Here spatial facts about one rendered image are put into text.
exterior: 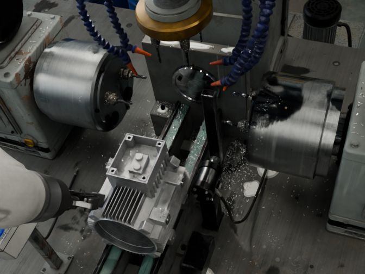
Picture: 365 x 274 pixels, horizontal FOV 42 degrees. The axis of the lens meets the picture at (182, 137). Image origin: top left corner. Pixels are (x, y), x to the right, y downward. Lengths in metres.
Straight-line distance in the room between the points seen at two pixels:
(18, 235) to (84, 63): 0.47
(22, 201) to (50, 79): 0.63
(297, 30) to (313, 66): 0.75
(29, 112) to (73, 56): 0.23
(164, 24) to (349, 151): 0.48
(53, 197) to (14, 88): 0.58
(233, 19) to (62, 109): 0.53
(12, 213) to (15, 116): 0.77
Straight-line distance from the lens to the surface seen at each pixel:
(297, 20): 2.53
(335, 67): 1.74
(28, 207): 0.78
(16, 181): 0.75
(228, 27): 1.36
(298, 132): 1.11
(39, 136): 1.52
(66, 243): 1.42
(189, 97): 1.42
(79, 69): 1.31
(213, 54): 1.27
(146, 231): 1.05
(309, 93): 1.14
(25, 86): 1.41
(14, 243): 1.15
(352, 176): 1.13
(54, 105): 1.36
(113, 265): 1.21
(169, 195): 1.10
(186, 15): 1.08
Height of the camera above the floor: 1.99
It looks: 51 degrees down
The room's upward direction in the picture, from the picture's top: 12 degrees counter-clockwise
